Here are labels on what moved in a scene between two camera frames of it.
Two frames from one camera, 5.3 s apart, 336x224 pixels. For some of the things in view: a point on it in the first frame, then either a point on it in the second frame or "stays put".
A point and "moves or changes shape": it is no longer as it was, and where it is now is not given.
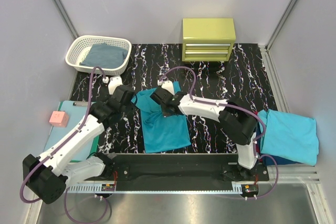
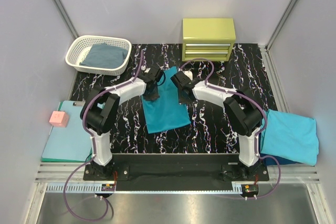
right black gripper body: x=165 y=114 → x=181 y=99
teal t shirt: x=160 y=132 moves or changes shape
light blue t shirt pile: x=289 y=137 stays put
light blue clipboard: x=77 y=111 stays put
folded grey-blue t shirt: x=107 y=56 stays put
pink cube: x=59 y=118 stays put
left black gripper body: x=130 y=102 → x=151 y=92
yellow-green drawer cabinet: x=208 y=39 stays put
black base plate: x=179 y=172 stays put
